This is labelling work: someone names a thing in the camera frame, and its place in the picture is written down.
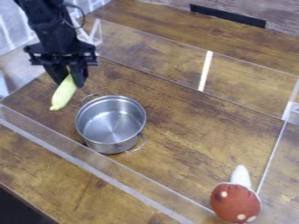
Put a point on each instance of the clear acrylic triangle stand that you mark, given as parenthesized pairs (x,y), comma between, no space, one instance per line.
(94,36)

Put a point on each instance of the clear acrylic front barrier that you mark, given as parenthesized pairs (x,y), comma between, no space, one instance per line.
(159,196)

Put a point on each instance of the stainless steel pot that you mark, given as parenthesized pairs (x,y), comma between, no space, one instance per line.
(110,122)

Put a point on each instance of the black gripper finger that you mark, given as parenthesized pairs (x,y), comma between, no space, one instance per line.
(57,71)
(79,72)

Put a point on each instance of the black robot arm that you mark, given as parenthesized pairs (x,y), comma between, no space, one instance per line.
(45,10)

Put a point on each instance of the brown plush mushroom toy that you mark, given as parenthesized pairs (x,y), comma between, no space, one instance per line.
(234,201)

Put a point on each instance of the black bar on table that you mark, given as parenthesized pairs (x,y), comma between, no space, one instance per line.
(246,20)

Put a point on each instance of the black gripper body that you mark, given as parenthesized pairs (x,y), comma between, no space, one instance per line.
(59,47)

